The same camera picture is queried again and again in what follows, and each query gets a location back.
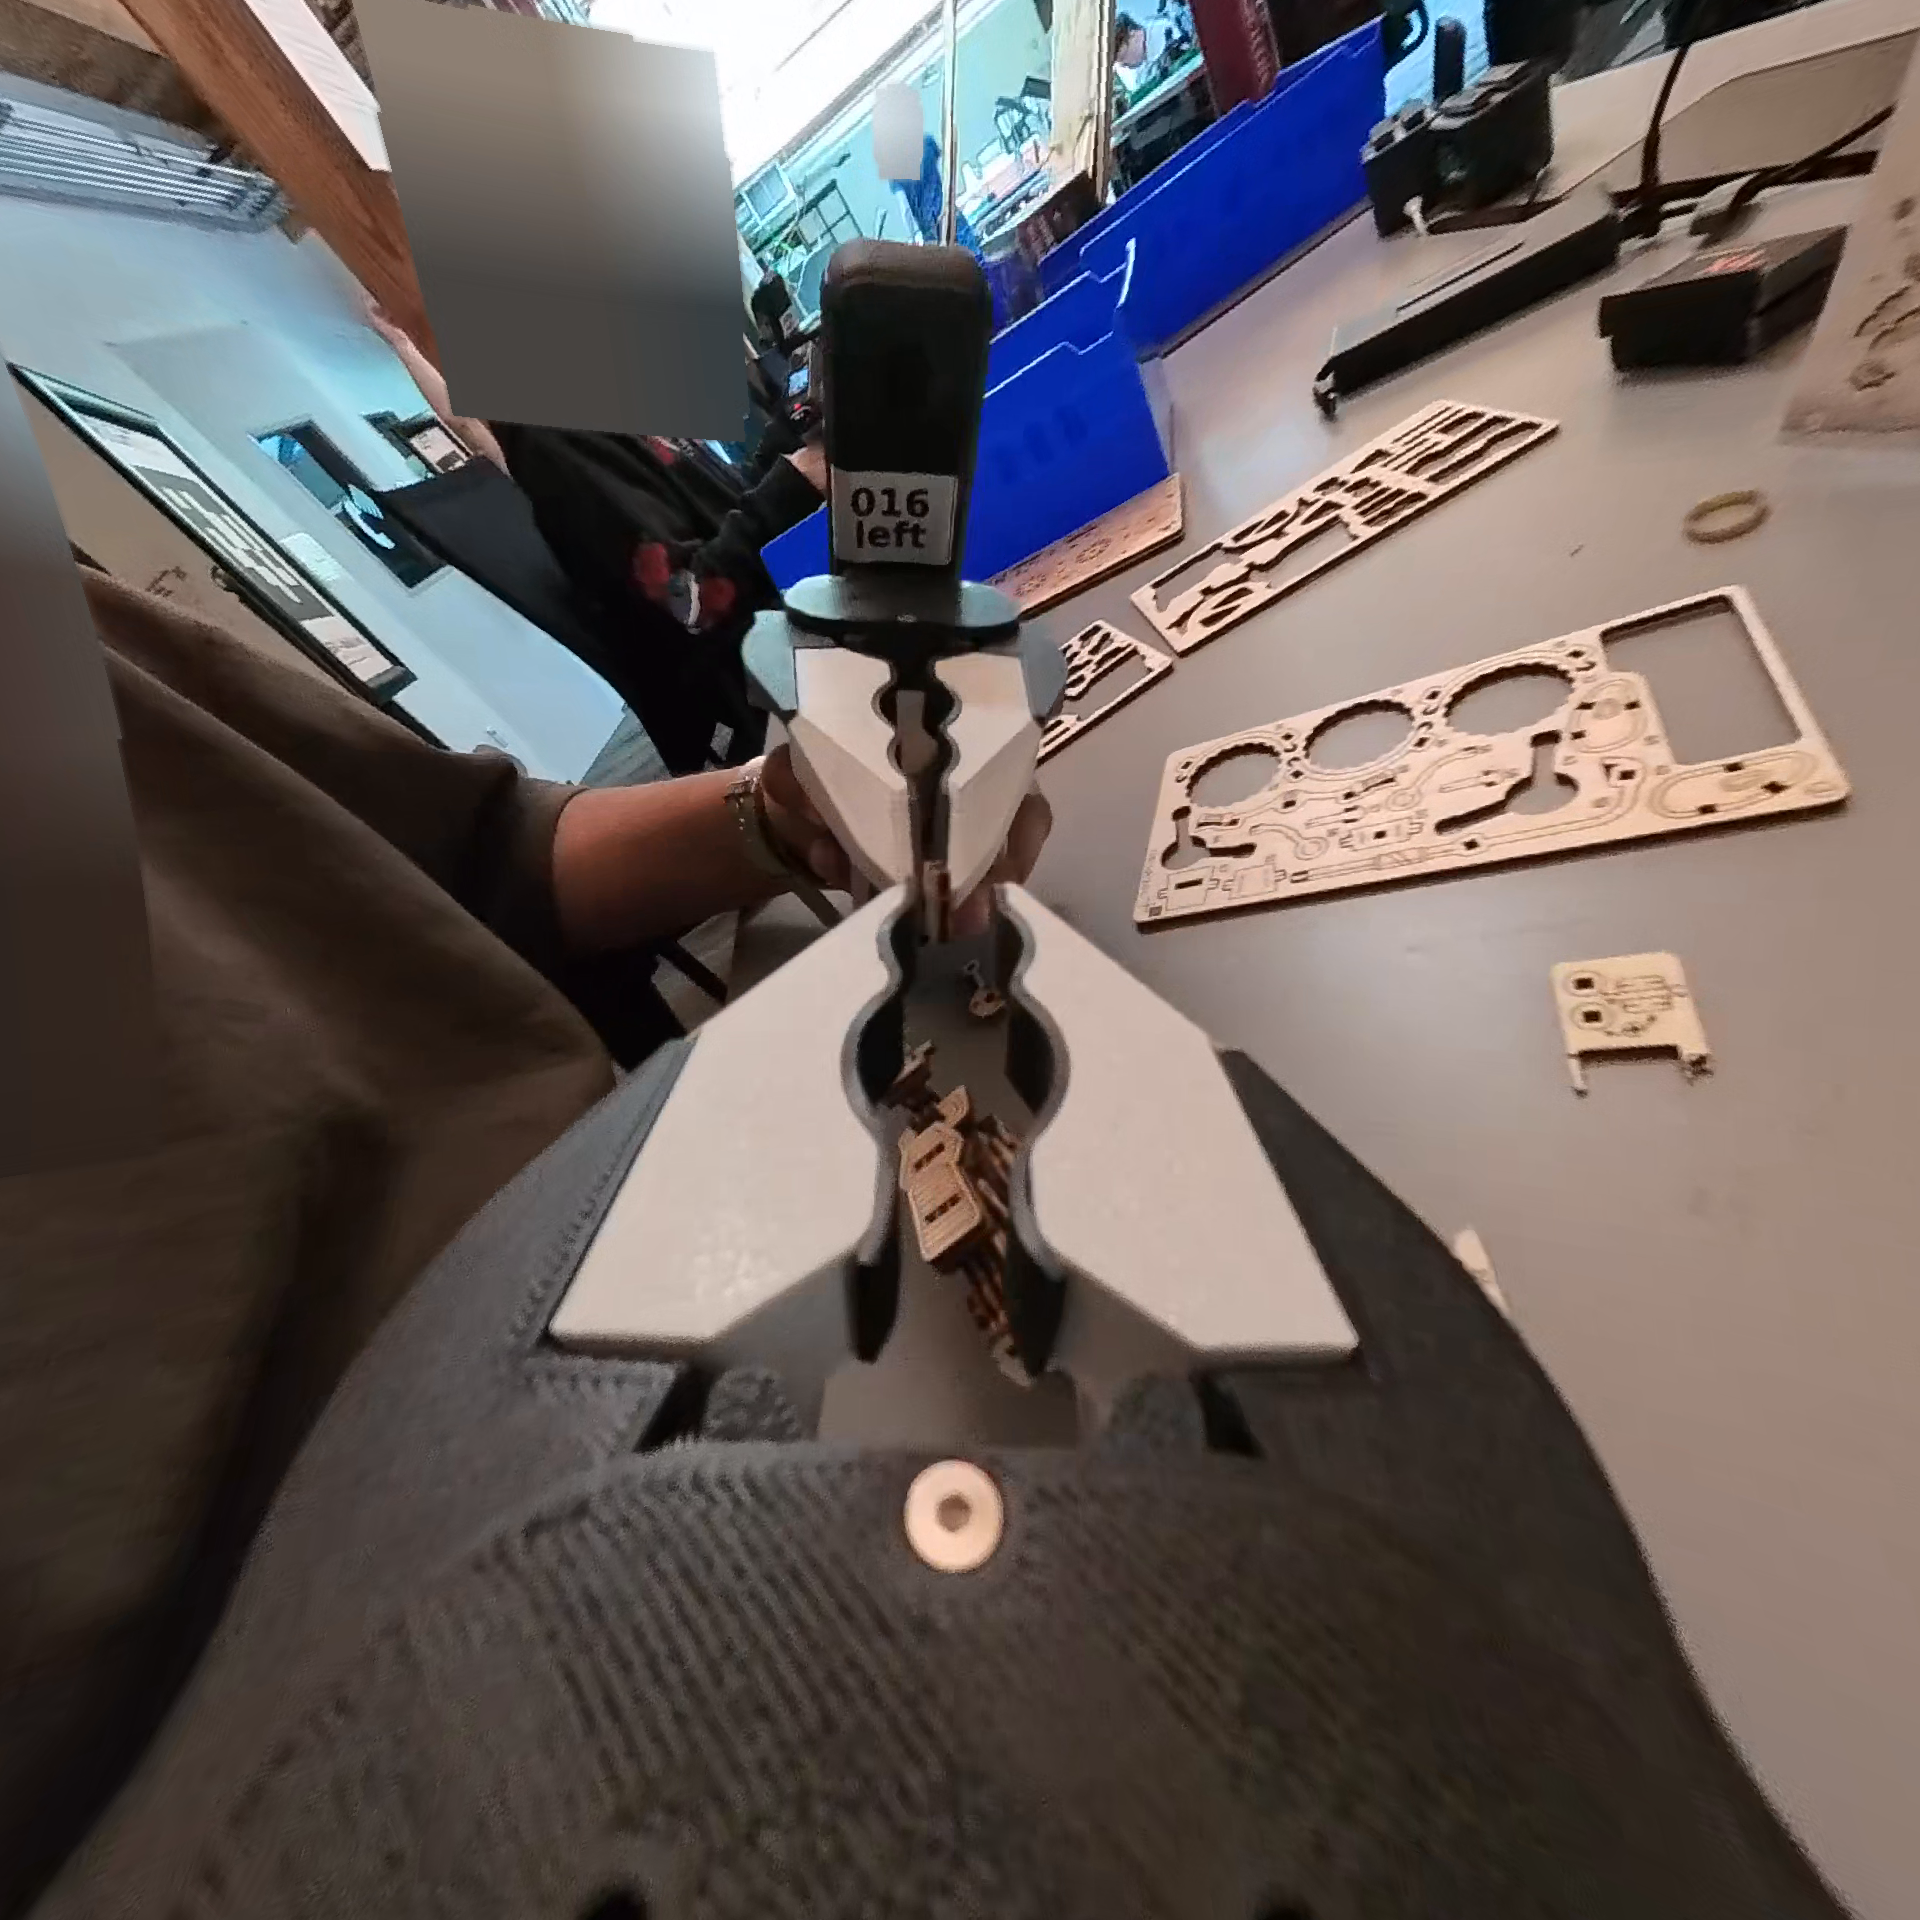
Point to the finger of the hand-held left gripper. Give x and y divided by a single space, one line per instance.
997 750
840 734

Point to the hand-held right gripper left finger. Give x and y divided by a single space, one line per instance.
735 1185

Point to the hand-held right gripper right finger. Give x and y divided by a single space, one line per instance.
1172 1200

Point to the small wooden peg piece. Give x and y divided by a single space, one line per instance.
936 901

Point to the wooden model assembly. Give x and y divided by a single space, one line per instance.
939 1185

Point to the wooden puzzle sheet round holes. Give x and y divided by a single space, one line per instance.
1501 832

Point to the person's left forearm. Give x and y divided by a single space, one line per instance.
646 856

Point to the grey desk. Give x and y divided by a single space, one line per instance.
1349 1080

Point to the person's left hand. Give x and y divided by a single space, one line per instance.
803 832

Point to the blue plastic bin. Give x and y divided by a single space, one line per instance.
1051 421
1245 196

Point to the reddish wooden puzzle sheet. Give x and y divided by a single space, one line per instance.
1110 548

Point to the person's brown shirt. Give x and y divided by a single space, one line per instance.
301 975

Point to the small square wooden piece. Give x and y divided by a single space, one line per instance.
1629 1036

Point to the wooden beam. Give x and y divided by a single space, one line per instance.
324 224

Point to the black framed poster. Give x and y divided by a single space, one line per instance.
255 557

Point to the long black bar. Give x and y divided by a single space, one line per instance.
1501 264

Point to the black device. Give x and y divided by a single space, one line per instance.
1477 143

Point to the white paper sign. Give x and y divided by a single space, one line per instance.
324 76

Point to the black box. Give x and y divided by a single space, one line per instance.
1725 306

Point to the small wooden puzzle sheet frame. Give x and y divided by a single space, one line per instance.
1155 662

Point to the small wooden frame piece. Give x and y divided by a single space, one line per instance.
1477 1262

